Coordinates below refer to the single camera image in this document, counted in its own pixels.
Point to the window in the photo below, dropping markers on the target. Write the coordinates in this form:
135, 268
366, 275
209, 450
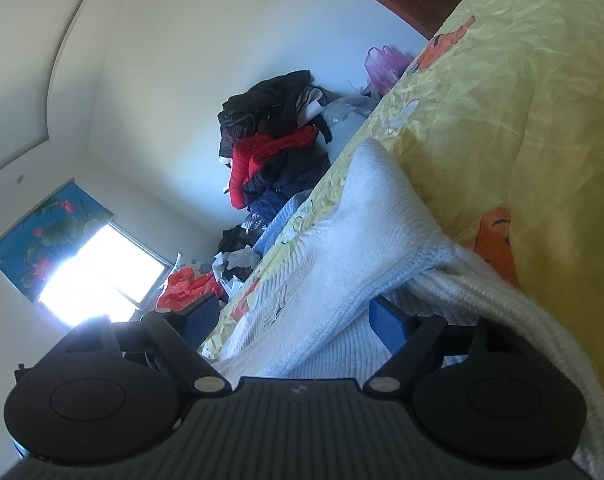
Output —
112, 275

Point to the white crumpled plastic bag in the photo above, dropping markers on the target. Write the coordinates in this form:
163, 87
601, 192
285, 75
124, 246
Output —
232, 269

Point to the light blue knit blanket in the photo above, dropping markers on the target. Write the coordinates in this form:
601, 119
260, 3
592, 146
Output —
270, 235

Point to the yellow carrot print bedspread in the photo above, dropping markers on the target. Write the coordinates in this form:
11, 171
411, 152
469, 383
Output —
502, 139

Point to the red jacket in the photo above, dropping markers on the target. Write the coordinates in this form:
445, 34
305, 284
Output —
251, 154

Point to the pink plastic bag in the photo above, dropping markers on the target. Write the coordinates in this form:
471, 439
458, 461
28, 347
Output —
385, 66

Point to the navy blue jacket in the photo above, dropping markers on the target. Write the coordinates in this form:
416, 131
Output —
287, 173

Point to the black clothes on pile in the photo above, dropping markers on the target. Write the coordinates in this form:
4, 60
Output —
276, 106

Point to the white knit sweater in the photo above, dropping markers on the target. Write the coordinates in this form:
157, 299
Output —
310, 319

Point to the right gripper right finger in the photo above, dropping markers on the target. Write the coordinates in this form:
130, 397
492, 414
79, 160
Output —
480, 393

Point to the blue floral window blind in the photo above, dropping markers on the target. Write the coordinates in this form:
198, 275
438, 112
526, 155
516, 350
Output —
48, 235

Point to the red plastic bag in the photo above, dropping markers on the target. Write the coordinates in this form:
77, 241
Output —
185, 286

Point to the grey plastic wrapped bundle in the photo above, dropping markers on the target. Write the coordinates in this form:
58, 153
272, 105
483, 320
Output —
340, 109

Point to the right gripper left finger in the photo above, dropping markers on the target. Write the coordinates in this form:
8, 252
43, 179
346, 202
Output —
107, 391

